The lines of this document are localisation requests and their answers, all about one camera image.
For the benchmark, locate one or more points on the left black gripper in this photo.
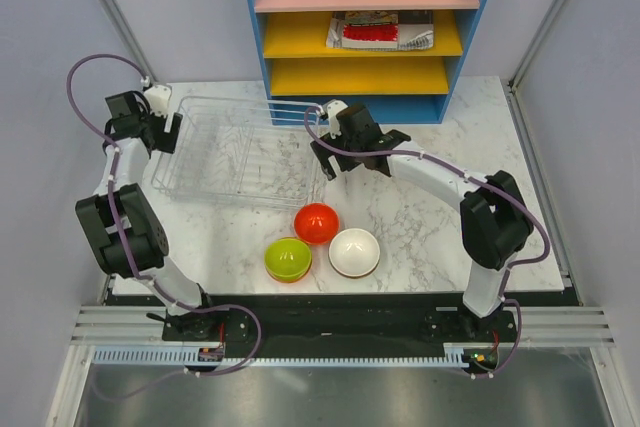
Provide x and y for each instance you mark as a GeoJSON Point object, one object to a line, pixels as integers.
{"type": "Point", "coordinates": [165, 141]}

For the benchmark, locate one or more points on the pale green bowl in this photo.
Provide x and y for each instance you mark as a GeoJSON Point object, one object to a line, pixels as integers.
{"type": "Point", "coordinates": [355, 275]}

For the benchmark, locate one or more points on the lime green bowl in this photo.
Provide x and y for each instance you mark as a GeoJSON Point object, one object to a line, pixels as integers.
{"type": "Point", "coordinates": [288, 256]}

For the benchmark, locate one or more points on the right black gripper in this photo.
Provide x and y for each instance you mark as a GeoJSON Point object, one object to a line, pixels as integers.
{"type": "Point", "coordinates": [323, 156]}

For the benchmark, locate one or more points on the spiral notebook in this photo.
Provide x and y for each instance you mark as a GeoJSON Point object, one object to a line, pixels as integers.
{"type": "Point", "coordinates": [415, 30]}

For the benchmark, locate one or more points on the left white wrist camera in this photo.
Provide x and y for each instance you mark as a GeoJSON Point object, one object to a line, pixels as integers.
{"type": "Point", "coordinates": [158, 97]}

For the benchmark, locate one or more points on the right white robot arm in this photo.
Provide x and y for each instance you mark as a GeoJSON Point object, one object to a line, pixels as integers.
{"type": "Point", "coordinates": [495, 223]}

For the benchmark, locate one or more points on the red cover magazine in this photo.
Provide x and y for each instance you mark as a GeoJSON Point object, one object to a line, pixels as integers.
{"type": "Point", "coordinates": [364, 30]}

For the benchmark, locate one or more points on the blue shelf unit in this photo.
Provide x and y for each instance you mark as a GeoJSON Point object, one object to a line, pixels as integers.
{"type": "Point", "coordinates": [398, 87]}

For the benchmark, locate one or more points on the red plastic bowl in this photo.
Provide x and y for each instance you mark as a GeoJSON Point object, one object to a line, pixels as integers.
{"type": "Point", "coordinates": [316, 224]}

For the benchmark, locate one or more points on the white slotted cable duct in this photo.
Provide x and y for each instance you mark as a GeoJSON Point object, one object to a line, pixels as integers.
{"type": "Point", "coordinates": [191, 356]}

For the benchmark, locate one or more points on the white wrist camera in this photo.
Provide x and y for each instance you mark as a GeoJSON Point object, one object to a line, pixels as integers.
{"type": "Point", "coordinates": [158, 97]}
{"type": "Point", "coordinates": [330, 112]}

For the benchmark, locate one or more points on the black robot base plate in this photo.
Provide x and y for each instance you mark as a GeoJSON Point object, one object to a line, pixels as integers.
{"type": "Point", "coordinates": [353, 325]}

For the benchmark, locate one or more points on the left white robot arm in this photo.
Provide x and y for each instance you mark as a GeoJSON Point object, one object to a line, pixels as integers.
{"type": "Point", "coordinates": [120, 225]}

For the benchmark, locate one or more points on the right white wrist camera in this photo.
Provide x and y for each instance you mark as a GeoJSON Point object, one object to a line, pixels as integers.
{"type": "Point", "coordinates": [330, 112]}

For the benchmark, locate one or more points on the orange bowl under green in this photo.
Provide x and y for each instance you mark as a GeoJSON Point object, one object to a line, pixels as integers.
{"type": "Point", "coordinates": [288, 278]}

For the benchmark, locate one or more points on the white bowl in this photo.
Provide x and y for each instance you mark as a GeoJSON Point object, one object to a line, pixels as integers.
{"type": "Point", "coordinates": [353, 250]}

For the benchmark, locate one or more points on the clear wire dish rack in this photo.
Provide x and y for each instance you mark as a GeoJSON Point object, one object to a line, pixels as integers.
{"type": "Point", "coordinates": [242, 152]}

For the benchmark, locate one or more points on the aluminium frame rail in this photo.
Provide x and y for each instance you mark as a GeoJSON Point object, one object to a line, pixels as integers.
{"type": "Point", "coordinates": [542, 326]}

